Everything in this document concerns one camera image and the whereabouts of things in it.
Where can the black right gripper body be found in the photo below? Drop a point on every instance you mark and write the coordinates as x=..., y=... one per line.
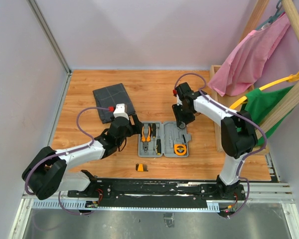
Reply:
x=182, y=114

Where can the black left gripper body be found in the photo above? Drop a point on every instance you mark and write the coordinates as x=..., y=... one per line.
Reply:
x=129, y=132

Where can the orange black pliers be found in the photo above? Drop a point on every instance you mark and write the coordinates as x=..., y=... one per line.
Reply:
x=146, y=137

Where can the black yellow thick screwdriver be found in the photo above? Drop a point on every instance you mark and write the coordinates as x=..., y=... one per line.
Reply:
x=153, y=130

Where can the grey plastic tool case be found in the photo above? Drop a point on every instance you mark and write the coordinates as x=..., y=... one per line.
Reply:
x=169, y=134

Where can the black yellow slim screwdriver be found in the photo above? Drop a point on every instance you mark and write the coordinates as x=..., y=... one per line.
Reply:
x=158, y=146

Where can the orange tape measure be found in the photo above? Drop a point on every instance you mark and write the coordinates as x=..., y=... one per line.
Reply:
x=180, y=149

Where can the orange black hex key set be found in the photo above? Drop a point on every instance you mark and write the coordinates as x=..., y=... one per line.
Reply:
x=140, y=167

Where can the black tape roll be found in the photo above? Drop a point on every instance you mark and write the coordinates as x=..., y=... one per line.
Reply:
x=182, y=126

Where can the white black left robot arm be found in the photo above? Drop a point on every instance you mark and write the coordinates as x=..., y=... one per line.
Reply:
x=48, y=172

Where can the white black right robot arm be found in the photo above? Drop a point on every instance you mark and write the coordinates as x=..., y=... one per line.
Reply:
x=238, y=136

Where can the dark grey checked cloth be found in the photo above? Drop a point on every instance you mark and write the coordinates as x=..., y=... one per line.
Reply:
x=110, y=96

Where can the pink shirt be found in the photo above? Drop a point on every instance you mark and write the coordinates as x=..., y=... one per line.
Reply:
x=245, y=64

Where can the green shirt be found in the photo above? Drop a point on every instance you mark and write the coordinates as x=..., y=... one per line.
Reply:
x=259, y=104

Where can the yellow clothes hanger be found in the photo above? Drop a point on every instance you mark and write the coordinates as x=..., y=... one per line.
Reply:
x=290, y=78

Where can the teal clothes hanger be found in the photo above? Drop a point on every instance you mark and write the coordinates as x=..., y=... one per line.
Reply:
x=273, y=18

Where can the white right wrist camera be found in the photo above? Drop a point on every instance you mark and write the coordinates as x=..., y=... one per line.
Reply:
x=178, y=100

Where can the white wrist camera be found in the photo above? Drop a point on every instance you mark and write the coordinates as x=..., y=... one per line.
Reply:
x=178, y=100
x=120, y=111

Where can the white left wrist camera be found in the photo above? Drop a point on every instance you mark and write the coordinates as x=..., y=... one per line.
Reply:
x=120, y=111

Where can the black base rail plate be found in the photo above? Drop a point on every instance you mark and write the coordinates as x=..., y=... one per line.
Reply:
x=152, y=193

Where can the wooden clothes rack frame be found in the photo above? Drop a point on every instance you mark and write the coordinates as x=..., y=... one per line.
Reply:
x=289, y=101

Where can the aluminium frame rail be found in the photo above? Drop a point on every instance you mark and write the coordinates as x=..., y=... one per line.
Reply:
x=267, y=193

